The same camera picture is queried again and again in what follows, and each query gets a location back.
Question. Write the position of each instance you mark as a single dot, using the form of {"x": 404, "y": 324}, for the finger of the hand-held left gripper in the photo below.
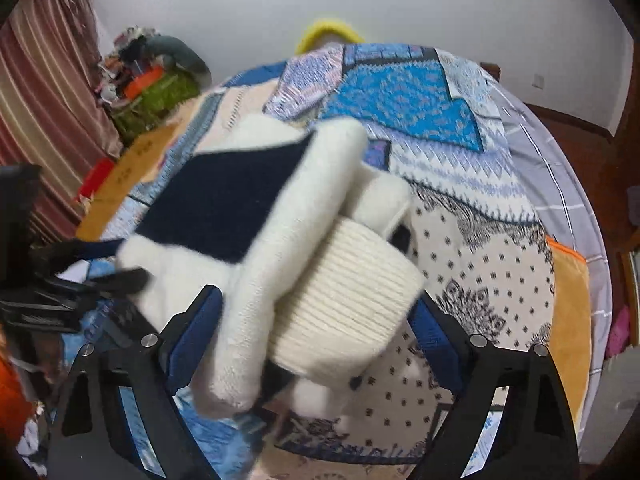
{"x": 75, "y": 251}
{"x": 122, "y": 281}

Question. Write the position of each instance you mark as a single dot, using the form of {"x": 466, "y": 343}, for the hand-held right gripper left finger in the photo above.
{"x": 192, "y": 342}

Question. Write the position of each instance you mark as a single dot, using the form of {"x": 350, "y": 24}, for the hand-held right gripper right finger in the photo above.
{"x": 440, "y": 345}

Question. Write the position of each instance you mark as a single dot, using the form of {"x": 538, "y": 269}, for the white and black sweater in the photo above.
{"x": 320, "y": 185}

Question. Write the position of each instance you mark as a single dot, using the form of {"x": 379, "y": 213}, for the pile of clothes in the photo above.
{"x": 125, "y": 55}

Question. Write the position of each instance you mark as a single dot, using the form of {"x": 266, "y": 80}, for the red box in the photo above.
{"x": 97, "y": 175}

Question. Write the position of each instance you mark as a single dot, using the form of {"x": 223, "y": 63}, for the wooden board with flower cutouts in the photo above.
{"x": 130, "y": 165}

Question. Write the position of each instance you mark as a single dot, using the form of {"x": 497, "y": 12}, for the orange blanket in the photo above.
{"x": 570, "y": 320}

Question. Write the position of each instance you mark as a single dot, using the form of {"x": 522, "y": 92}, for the striped curtain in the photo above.
{"x": 45, "y": 85}

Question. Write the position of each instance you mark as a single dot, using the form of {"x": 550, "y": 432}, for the pink cloth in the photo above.
{"x": 620, "y": 330}

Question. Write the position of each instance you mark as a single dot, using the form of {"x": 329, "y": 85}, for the orange box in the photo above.
{"x": 144, "y": 81}

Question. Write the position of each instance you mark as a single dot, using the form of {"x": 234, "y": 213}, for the grey striped bed sheet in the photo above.
{"x": 550, "y": 160}

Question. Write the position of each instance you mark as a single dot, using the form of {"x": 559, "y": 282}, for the patchwork printed blanket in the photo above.
{"x": 410, "y": 100}

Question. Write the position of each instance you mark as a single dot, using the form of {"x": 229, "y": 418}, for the yellow foam tube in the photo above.
{"x": 325, "y": 26}

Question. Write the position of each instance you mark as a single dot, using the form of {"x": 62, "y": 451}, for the white wall socket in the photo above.
{"x": 538, "y": 80}

